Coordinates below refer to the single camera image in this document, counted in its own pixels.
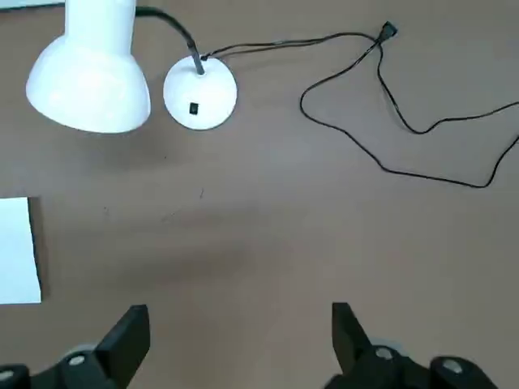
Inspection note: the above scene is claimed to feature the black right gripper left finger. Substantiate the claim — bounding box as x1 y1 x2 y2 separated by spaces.
0 304 151 389

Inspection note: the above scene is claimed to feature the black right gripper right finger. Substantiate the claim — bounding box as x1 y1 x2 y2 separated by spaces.
324 301 500 389

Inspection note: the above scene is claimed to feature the white A4 paper sheet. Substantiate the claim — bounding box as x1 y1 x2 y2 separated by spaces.
0 197 42 306

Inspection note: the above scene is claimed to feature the white desk lamp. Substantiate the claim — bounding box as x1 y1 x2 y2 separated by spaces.
24 0 239 135

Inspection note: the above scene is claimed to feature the black lamp cable with plug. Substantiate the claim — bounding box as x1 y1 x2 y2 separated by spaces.
201 22 519 189

